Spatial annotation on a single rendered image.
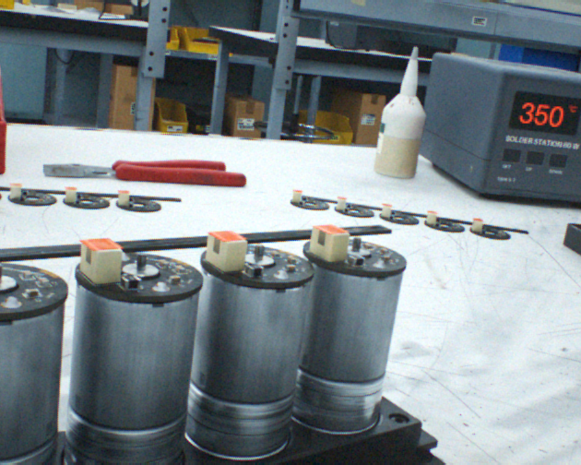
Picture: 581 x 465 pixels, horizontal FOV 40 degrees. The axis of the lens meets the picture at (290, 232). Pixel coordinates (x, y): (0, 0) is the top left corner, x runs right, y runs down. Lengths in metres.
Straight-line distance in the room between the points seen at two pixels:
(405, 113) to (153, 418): 0.49
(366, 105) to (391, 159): 4.22
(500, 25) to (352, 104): 1.93
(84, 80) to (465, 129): 4.15
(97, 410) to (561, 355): 0.22
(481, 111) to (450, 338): 0.30
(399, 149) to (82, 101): 4.14
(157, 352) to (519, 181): 0.47
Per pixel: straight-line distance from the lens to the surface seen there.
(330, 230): 0.18
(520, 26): 3.20
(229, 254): 0.17
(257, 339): 0.17
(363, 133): 4.87
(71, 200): 0.44
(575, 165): 0.62
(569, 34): 3.35
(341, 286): 0.18
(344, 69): 2.88
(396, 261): 0.19
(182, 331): 0.16
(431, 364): 0.30
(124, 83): 4.30
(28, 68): 4.65
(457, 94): 0.65
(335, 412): 0.19
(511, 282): 0.42
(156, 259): 0.17
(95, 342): 0.16
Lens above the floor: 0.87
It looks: 16 degrees down
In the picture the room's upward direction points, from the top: 8 degrees clockwise
